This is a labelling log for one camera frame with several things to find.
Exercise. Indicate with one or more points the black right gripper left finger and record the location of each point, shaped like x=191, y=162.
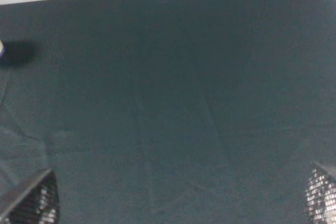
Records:
x=34, y=200

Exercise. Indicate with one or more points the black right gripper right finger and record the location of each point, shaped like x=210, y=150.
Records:
x=320, y=194

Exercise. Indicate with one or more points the purple garbage bag roll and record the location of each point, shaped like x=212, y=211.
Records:
x=2, y=48

